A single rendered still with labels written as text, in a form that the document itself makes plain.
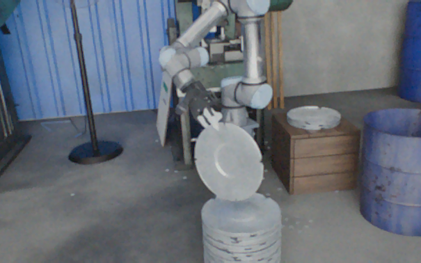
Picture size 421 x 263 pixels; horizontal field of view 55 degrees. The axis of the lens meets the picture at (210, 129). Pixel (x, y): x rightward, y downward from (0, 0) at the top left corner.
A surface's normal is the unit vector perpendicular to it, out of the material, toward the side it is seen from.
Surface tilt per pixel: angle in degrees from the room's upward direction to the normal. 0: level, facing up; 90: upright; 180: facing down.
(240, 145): 55
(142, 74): 90
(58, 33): 90
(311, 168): 90
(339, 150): 90
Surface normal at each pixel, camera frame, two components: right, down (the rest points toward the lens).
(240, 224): -0.05, -0.94
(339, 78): 0.16, 0.33
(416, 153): -0.28, 0.37
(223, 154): 0.52, -0.35
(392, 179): -0.62, 0.33
